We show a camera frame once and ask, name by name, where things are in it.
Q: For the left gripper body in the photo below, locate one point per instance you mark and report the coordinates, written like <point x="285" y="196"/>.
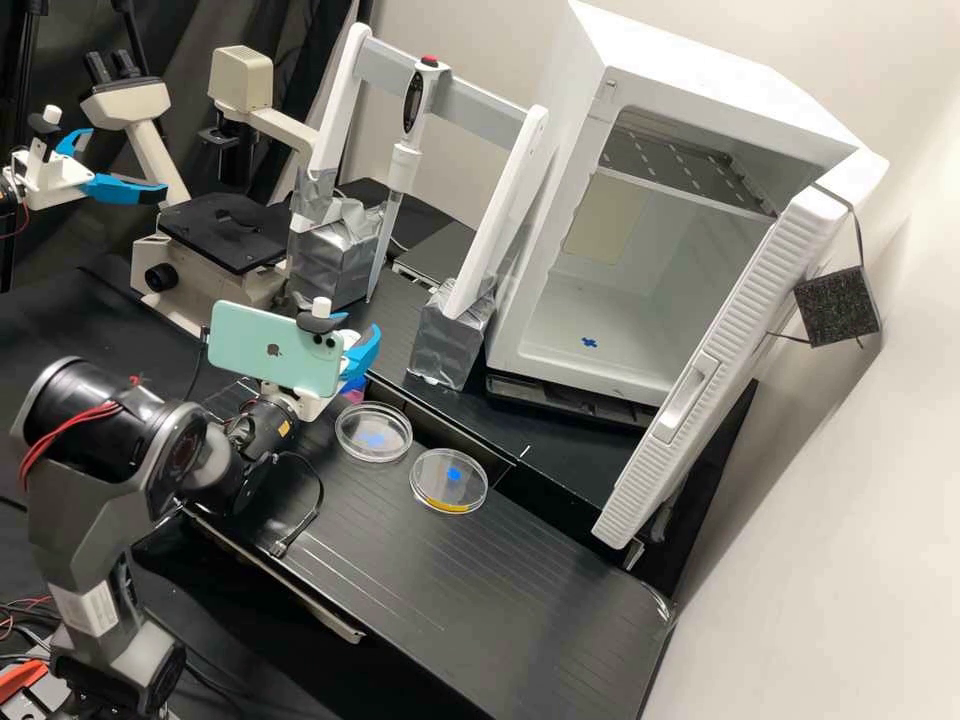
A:
<point x="51" y="180"/>

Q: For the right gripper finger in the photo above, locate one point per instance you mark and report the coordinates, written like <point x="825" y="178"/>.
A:
<point x="366" y="351"/>

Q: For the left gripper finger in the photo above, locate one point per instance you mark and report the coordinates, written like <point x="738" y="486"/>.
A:
<point x="71" y="142"/>
<point x="124" y="190"/>

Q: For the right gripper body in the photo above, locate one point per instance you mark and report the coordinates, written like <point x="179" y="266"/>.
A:
<point x="306" y="403"/>

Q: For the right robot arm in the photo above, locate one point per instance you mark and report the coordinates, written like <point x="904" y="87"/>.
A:
<point x="82" y="480"/>

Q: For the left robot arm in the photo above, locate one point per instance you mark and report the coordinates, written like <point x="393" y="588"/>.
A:
<point x="6" y="186"/>

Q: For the petri dish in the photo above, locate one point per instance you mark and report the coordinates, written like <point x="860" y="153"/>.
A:
<point x="373" y="433"/>

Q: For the cream microscope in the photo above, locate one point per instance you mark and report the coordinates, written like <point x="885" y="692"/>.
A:
<point x="202" y="262"/>

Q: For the petri dish lid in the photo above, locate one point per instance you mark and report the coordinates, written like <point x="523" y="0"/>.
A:
<point x="450" y="484"/>

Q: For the white pipette stand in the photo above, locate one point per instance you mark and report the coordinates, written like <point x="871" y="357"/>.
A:
<point x="495" y="225"/>

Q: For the pipette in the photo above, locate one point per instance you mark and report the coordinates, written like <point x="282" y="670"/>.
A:
<point x="415" y="97"/>

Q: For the incubator door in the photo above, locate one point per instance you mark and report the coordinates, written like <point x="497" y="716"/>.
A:
<point x="720" y="360"/>

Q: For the white incubator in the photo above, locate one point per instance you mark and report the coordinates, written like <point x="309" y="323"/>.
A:
<point x="675" y="82"/>

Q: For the right wrist camera phone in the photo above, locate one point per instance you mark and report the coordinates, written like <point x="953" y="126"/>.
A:
<point x="262" y="349"/>

